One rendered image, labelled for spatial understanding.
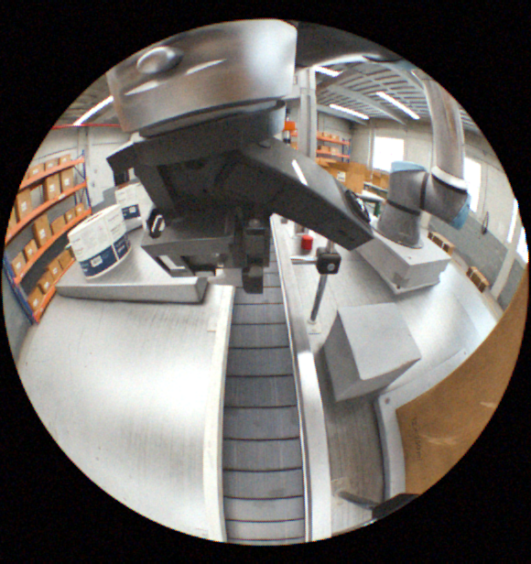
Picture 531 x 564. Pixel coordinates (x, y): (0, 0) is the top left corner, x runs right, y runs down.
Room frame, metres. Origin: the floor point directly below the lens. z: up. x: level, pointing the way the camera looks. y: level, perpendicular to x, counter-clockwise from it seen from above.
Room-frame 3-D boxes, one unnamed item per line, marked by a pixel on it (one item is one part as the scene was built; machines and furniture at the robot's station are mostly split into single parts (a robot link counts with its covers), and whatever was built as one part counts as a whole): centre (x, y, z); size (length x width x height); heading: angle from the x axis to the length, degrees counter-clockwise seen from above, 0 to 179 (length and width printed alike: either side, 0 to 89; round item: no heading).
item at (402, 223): (0.43, -0.40, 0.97); 0.15 x 0.15 x 0.10
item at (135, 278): (0.63, 0.47, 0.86); 0.80 x 0.67 x 0.05; 2
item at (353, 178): (2.13, -0.98, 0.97); 0.51 x 0.39 x 0.37; 105
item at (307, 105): (0.57, -0.12, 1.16); 0.04 x 0.04 x 0.67; 2
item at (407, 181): (0.43, -0.40, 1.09); 0.13 x 0.12 x 0.14; 30
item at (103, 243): (0.36, 0.50, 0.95); 0.20 x 0.20 x 0.14
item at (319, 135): (7.97, -2.21, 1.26); 2.78 x 0.61 x 2.51; 99
